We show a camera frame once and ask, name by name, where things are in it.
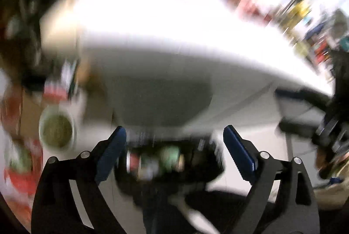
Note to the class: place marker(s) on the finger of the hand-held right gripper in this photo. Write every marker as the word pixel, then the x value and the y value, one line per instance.
pixel 305 96
pixel 300 129

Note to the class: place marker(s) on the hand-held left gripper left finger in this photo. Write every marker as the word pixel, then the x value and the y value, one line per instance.
pixel 111 152

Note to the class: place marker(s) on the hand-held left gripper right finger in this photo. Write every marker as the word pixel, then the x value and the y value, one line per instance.
pixel 240 152

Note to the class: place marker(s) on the red instant noodle cup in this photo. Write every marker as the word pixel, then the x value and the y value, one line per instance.
pixel 133 161

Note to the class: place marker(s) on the black trash bag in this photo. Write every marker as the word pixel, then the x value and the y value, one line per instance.
pixel 207 160

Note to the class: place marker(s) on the white cup with green contents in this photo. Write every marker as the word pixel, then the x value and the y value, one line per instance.
pixel 57 129

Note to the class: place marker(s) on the red white printed bag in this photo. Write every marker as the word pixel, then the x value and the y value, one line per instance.
pixel 19 176

